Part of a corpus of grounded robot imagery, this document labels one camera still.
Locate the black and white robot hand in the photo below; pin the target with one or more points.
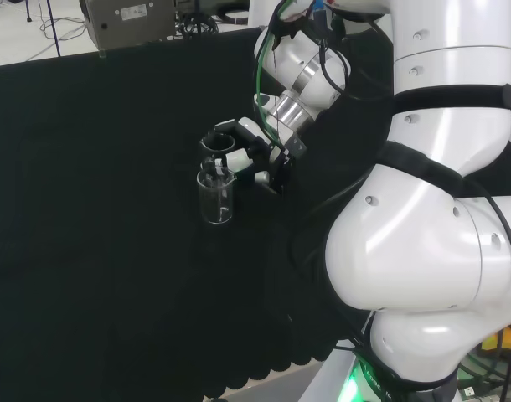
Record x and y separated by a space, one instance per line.
255 155

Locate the clear glass beaker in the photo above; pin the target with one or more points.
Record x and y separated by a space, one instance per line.
215 209
213 146

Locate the black cloth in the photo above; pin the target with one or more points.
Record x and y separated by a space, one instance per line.
92 209

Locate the grey metal box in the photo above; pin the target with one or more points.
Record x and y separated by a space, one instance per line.
125 23

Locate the thin black pole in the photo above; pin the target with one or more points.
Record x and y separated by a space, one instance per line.
53 27

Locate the yellow stop button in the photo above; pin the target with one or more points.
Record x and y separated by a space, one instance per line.
504 337

